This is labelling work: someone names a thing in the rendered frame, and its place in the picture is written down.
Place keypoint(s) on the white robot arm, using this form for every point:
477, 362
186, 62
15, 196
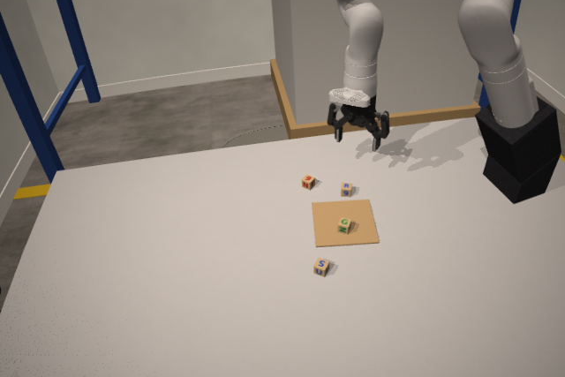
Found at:
486, 30

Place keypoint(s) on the tan wooden block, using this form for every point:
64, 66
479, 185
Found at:
308, 182
346, 189
321, 267
344, 225

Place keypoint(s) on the tan square mat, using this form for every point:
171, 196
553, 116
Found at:
326, 216

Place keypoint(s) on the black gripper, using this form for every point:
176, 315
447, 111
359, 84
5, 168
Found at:
354, 118

